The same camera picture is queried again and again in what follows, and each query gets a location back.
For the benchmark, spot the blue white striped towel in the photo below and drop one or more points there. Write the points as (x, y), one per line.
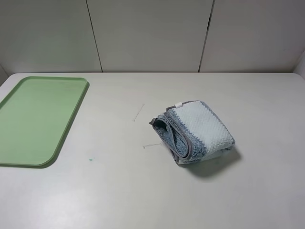
(193, 132)

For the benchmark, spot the green plastic tray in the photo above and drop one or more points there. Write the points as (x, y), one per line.
(35, 118)

